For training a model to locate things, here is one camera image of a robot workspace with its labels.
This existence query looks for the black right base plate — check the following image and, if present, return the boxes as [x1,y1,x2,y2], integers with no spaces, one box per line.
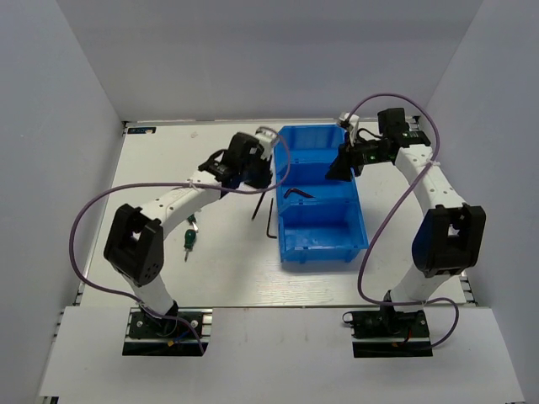
[342,306,433,359]

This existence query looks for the left corner label sticker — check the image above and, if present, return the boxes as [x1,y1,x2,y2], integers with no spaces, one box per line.
[127,127,157,135]

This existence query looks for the green precision screwdriver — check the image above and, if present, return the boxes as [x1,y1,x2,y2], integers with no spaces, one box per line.
[188,215,199,232]

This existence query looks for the long dark hex key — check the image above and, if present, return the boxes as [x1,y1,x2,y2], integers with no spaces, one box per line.
[251,192,266,221]

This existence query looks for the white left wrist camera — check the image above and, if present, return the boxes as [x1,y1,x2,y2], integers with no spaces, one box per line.
[254,126,279,160]

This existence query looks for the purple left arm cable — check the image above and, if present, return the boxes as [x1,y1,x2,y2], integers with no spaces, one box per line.
[68,125,292,354]

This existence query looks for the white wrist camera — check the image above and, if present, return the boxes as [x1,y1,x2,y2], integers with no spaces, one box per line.
[254,126,279,160]
[336,112,359,145]

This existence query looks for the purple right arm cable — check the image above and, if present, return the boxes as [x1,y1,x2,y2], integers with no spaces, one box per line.
[347,93,461,348]

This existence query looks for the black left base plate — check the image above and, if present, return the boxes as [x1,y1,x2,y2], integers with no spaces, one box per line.
[122,309,212,357]

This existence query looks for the thin dark hex key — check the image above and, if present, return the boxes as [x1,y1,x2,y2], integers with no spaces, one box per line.
[265,198,278,240]

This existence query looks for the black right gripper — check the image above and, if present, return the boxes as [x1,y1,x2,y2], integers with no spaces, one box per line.
[325,131,391,181]

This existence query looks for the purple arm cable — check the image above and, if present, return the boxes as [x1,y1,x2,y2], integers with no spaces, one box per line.
[347,93,461,348]
[68,125,292,354]

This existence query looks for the green stubby screwdriver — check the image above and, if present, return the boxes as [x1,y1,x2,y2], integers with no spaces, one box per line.
[184,228,197,261]

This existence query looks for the large dark hex key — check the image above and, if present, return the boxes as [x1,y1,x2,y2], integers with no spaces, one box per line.
[283,188,313,199]

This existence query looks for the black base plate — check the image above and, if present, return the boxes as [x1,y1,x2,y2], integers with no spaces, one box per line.
[122,309,212,357]
[342,306,433,359]

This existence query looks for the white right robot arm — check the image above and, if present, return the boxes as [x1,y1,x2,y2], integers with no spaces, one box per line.
[326,108,486,336]

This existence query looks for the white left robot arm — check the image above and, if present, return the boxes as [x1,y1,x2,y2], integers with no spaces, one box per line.
[104,128,278,336]

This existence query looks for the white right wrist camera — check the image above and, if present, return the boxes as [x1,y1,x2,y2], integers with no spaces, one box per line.
[336,112,359,145]

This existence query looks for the blue three-compartment bin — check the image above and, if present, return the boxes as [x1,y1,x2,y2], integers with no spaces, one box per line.
[274,125,369,263]

